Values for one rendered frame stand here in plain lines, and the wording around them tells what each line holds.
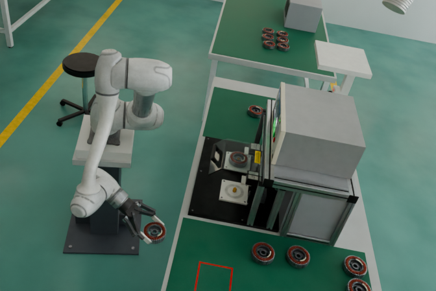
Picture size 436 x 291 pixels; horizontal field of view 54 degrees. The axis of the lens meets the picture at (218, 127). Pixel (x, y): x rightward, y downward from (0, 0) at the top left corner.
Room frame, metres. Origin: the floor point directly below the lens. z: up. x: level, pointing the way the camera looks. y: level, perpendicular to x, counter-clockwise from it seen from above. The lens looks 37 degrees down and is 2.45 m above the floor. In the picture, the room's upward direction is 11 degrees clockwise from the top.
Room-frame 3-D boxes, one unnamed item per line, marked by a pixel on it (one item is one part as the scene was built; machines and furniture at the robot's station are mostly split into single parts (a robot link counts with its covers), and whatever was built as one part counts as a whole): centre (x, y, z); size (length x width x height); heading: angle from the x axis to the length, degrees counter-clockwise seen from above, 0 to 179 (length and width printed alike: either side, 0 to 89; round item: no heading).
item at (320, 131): (1.78, -0.48, 1.22); 0.44 x 0.39 x 0.20; 0
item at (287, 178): (1.79, -0.47, 1.09); 0.68 x 0.44 x 0.05; 0
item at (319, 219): (1.47, -0.55, 0.91); 0.28 x 0.03 x 0.32; 90
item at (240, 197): (1.67, -0.15, 0.78); 0.15 x 0.15 x 0.01; 0
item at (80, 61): (3.07, 1.20, 0.28); 0.54 x 0.49 x 0.56; 90
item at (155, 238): (1.31, 0.20, 0.77); 0.11 x 0.11 x 0.04
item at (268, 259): (1.31, -0.33, 0.77); 0.11 x 0.11 x 0.04
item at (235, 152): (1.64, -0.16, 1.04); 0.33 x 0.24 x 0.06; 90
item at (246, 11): (4.17, -0.35, 0.38); 1.85 x 1.10 x 0.75; 0
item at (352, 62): (2.70, -0.73, 0.98); 0.37 x 0.35 x 0.46; 0
